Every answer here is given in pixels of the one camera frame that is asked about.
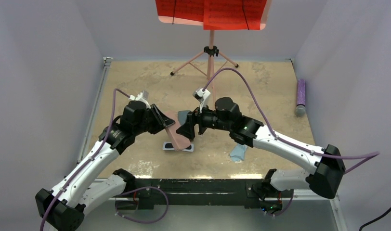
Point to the white frame sunglasses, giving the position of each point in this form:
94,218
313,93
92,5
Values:
169,146

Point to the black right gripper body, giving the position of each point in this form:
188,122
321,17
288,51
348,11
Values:
206,120

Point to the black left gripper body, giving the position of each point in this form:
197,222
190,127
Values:
150,123

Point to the pink music stand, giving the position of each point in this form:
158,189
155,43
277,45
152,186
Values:
211,51

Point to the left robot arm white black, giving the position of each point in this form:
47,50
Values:
66,205

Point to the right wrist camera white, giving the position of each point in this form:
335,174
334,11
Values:
203,96

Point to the grey glasses case green lining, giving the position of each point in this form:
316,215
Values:
182,116

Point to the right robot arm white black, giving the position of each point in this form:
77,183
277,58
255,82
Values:
321,169

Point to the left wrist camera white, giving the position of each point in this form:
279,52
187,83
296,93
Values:
142,96

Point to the black base frame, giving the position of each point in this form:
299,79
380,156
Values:
248,193

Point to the aluminium rail left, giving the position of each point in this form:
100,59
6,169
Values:
86,142

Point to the pink glasses case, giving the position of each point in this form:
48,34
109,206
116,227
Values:
179,142

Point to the purple microphone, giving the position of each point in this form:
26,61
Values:
300,98

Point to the red sheet music desk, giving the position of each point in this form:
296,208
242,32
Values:
215,14

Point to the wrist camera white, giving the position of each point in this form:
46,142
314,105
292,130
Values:
142,96
203,96

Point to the blue cloth crumpled right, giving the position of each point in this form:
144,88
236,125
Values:
238,153

